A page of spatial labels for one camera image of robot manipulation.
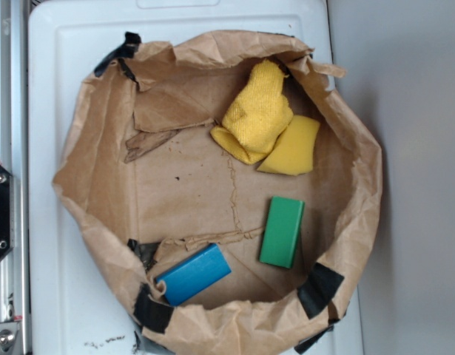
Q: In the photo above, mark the green rectangular block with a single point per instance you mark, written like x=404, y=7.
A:
x=281, y=232

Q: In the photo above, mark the blue rectangular block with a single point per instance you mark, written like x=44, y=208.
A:
x=194, y=274

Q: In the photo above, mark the brown paper bag bin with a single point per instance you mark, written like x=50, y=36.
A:
x=149, y=187

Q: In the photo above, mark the yellow sponge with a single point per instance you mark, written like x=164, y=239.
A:
x=293, y=152

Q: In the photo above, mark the yellow microfiber cloth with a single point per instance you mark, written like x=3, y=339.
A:
x=256, y=117

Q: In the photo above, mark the aluminium frame rail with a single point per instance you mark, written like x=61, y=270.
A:
x=15, y=310

